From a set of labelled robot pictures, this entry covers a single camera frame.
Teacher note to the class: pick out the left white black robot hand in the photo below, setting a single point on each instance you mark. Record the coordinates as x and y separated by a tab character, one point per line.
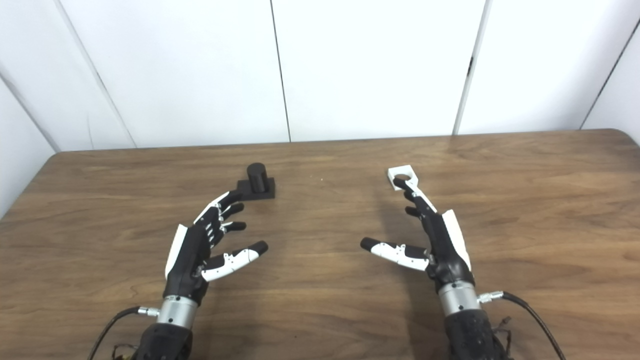
187	260

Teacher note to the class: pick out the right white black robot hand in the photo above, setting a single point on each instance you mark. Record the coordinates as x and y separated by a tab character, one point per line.
445	250

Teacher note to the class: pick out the white square piece with hole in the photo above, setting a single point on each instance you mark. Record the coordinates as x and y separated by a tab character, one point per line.
411	172

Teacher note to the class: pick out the black peg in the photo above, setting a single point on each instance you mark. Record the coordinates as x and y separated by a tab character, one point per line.
257	182

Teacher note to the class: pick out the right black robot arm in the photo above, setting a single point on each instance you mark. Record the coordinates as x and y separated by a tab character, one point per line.
470	337

